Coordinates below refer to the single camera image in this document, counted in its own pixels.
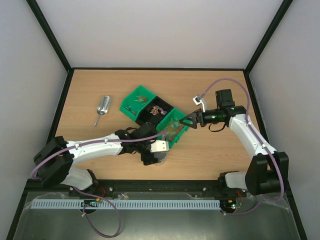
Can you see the black bin of lollipops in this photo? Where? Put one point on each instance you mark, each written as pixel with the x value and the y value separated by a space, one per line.
pixel 154 112

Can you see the green bin of mixed candies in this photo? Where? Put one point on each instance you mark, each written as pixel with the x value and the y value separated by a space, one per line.
pixel 136 101

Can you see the black aluminium frame rail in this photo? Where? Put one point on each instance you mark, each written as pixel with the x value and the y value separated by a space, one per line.
pixel 112 188

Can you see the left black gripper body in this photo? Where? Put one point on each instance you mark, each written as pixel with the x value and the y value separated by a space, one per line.
pixel 147 159

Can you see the clear plastic jar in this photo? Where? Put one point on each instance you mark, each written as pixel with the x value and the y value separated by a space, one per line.
pixel 160 163

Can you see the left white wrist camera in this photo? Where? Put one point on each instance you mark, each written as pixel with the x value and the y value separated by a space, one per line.
pixel 159 146

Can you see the white jar lid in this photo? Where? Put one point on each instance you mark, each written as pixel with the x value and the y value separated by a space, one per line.
pixel 161 155

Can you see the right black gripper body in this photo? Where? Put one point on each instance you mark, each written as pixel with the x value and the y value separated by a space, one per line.
pixel 198 119

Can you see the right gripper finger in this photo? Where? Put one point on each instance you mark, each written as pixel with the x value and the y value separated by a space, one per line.
pixel 188 123
pixel 190 118

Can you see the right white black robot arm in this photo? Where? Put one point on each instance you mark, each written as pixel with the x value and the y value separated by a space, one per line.
pixel 268 169

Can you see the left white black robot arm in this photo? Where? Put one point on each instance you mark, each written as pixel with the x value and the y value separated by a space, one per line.
pixel 56 163

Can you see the green bin of gummy candies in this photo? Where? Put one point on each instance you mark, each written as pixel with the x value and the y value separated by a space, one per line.
pixel 172 126

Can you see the slotted grey cable duct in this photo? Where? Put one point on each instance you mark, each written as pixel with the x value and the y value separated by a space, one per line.
pixel 77 204

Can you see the metal scoop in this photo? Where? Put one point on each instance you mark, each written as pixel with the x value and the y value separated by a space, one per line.
pixel 103 107

